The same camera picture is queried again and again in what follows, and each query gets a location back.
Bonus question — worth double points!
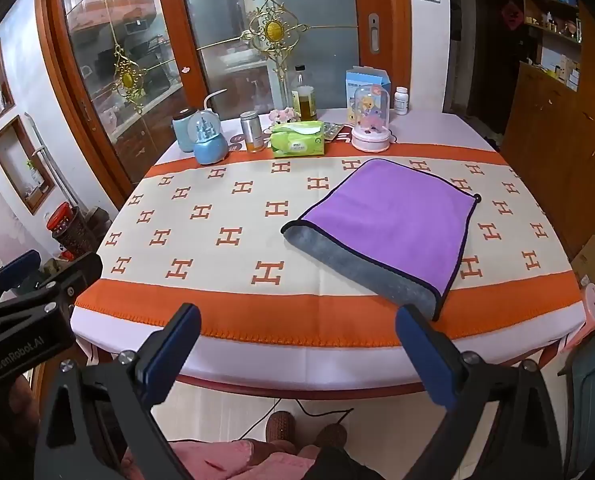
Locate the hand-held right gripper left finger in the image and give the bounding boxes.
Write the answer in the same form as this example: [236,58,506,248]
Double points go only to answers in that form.
[34,303,201,480]

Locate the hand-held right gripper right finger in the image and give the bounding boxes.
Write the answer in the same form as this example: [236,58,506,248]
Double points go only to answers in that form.
[396,304,564,480]

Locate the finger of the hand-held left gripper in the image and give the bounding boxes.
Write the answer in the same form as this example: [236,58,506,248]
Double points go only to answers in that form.
[4,252,104,313]
[0,250,44,307]

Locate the purple and grey towel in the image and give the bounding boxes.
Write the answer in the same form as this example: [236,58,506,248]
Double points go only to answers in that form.
[280,158,481,322]

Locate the red lid jar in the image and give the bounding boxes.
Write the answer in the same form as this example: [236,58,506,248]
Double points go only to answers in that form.
[46,202,75,237]

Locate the orange patterned tablecloth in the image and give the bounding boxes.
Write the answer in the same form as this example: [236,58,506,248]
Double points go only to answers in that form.
[70,107,595,397]
[72,147,591,351]

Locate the person's pink pants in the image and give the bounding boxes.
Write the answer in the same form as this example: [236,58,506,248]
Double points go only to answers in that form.
[122,438,323,480]

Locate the brown slipper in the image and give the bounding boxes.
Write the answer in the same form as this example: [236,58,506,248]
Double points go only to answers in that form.
[313,423,349,449]
[266,411,299,444]

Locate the pink plastic stool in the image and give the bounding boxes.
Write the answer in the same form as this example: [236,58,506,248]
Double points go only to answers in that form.
[562,282,595,352]

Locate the dark grey chair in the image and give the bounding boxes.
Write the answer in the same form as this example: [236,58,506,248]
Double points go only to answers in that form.
[560,330,595,480]

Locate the light blue humidifier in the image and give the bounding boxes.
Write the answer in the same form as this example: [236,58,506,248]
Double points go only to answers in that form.
[172,89,228,153]

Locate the blue castle snow globe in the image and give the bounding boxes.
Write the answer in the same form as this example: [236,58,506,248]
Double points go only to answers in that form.
[192,114,229,166]

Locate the cardboard box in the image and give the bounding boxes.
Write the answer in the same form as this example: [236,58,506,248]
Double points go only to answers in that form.
[570,234,595,291]

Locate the silver drink can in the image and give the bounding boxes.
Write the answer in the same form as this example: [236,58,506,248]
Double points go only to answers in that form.
[240,111,264,154]

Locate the brown wooden cabinet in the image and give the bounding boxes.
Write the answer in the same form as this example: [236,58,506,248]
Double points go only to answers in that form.
[500,0,595,261]

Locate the pink dome music box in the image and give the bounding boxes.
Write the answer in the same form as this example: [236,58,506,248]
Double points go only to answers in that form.
[351,85,392,153]

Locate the green wet wipes pack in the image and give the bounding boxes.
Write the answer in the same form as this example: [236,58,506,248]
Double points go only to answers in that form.
[270,121,327,159]

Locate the glass oil bottle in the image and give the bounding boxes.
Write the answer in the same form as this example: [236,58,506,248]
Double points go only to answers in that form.
[290,65,318,122]

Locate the blue and white carton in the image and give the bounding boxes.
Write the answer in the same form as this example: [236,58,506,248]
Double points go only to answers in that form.
[346,66,392,123]

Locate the dark wooden door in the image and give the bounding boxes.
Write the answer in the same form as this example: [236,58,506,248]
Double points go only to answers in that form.
[470,0,527,122]

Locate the wooden shelf with boxes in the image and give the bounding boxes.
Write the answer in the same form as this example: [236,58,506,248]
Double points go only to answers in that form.
[520,0,584,93]

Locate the black floor cable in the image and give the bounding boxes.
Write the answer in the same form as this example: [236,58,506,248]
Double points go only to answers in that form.
[237,396,354,442]

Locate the glass sliding door wooden frame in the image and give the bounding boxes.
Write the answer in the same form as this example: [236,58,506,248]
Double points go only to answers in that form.
[34,0,200,198]
[177,0,413,113]

